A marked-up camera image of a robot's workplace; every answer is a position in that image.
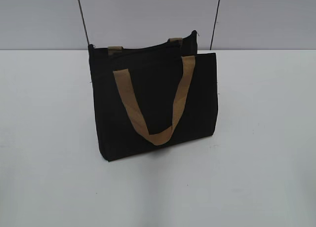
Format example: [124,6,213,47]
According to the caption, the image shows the black tote bag tan handles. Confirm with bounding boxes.
[88,31,218,161]

